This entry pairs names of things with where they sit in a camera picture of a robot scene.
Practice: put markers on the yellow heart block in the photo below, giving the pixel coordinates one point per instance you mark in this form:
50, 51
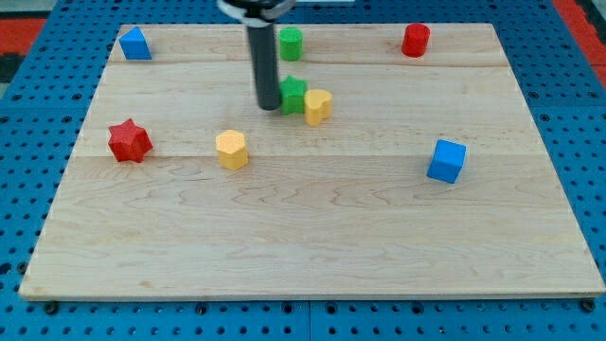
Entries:
317, 105

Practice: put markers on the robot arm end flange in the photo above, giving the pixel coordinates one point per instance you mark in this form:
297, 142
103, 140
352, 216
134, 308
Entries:
255, 13

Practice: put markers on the wooden board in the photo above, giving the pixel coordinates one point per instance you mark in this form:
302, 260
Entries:
343, 210

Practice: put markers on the yellow hexagon block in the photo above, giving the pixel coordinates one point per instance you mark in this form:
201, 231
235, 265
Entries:
232, 150

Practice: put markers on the green star block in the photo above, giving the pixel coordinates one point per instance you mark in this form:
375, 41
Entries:
292, 92

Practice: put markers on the green cylinder block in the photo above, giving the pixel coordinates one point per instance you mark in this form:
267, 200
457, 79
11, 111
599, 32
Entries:
290, 44

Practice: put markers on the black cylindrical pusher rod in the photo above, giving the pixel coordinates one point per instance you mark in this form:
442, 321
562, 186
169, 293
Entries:
262, 44

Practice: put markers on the blue cube block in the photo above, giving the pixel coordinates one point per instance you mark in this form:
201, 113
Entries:
447, 161

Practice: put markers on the red cylinder block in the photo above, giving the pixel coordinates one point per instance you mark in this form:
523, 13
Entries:
415, 40

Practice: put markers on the red star block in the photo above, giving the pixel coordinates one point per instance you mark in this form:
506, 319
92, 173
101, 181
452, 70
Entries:
129, 142

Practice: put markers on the blue triangular prism block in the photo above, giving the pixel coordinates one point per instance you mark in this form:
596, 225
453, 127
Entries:
134, 45

